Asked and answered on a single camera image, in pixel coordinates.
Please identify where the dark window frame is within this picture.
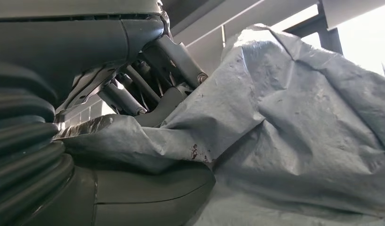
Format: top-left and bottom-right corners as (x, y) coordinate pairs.
(284, 0), (345, 55)

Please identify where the plain grey parcel bag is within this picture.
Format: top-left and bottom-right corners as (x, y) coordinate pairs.
(54, 23), (385, 226)

